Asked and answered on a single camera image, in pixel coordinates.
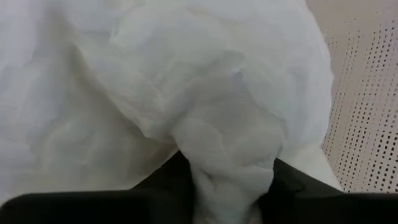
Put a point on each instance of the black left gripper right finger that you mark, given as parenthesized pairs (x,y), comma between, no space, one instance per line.
(295,202)

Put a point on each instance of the white perforated plastic bin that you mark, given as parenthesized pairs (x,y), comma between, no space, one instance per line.
(367,109)

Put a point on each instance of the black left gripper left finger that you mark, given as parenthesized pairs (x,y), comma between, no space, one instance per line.
(164,193)

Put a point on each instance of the white cloth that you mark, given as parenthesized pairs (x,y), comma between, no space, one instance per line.
(155,77)

